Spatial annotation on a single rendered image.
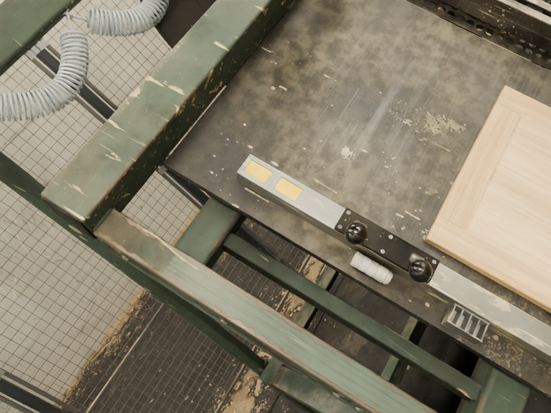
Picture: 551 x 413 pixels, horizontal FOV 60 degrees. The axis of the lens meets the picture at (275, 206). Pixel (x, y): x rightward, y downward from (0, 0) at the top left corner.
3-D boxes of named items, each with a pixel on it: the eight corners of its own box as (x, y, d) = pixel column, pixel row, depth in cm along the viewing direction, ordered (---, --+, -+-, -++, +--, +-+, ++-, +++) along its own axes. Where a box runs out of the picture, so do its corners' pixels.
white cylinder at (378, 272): (348, 265, 92) (384, 288, 91) (351, 261, 89) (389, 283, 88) (355, 253, 93) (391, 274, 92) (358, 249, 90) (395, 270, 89)
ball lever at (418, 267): (419, 273, 89) (425, 289, 76) (401, 262, 90) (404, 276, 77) (430, 256, 88) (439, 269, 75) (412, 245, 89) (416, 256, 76)
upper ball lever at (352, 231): (362, 240, 91) (360, 250, 78) (345, 230, 92) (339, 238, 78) (372, 223, 90) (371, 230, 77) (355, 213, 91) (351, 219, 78)
